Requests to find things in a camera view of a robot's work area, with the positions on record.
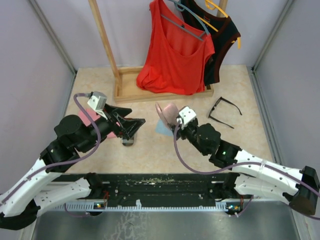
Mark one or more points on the light blue cloth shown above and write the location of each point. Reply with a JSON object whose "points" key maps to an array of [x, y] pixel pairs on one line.
{"points": [[162, 129]]}

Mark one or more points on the wooden clothes rack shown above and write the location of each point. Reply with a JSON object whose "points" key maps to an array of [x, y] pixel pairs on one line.
{"points": [[125, 88]]}

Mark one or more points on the black frame sunglasses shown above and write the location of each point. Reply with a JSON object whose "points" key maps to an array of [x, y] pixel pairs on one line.
{"points": [[221, 110]]}

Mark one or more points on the plaid brown glasses case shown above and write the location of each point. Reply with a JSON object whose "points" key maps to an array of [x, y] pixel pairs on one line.
{"points": [[128, 140]]}

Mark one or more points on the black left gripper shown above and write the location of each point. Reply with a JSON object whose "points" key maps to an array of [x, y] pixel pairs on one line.
{"points": [[128, 126]]}

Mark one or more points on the red tank top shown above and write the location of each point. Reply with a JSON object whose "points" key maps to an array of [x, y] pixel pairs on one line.
{"points": [[177, 54]]}

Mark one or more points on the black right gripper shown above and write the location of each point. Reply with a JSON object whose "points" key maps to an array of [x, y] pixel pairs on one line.
{"points": [[179, 131]]}

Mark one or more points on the black maroon-trimmed tank top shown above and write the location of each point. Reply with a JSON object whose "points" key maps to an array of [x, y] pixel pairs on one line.
{"points": [[223, 34]]}

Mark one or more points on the grey-blue plastic hanger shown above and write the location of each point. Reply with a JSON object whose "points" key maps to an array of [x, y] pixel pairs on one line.
{"points": [[187, 22]]}

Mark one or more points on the yellow plastic hanger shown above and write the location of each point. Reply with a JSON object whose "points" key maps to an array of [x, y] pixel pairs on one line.
{"points": [[221, 7]]}

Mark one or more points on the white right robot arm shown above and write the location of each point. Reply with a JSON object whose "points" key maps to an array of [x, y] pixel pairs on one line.
{"points": [[251, 175]]}

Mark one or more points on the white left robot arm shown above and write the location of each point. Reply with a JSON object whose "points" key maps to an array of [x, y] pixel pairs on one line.
{"points": [[25, 201]]}

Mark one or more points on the pink glasses case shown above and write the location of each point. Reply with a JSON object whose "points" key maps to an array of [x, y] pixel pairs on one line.
{"points": [[167, 114]]}

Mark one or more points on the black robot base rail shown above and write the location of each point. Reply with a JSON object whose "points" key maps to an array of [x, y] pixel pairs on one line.
{"points": [[163, 192]]}

